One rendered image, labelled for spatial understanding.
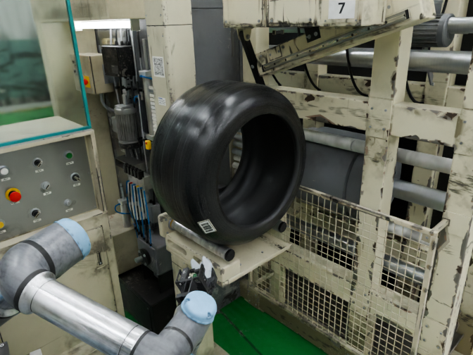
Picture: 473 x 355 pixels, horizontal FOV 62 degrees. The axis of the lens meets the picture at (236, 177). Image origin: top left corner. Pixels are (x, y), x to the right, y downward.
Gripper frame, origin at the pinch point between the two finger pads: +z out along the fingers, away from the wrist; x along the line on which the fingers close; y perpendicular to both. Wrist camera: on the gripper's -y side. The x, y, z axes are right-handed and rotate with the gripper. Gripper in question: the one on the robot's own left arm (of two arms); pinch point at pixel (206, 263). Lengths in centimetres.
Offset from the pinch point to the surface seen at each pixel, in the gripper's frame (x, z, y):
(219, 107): -16.3, 25.6, 36.3
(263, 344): 24, 56, -106
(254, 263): -3.8, 25.9, -25.3
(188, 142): -4.8, 18.3, 31.5
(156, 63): 9, 59, 51
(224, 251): 1.2, 17.9, -10.2
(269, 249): -8.6, 36.1, -28.5
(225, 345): 43, 54, -99
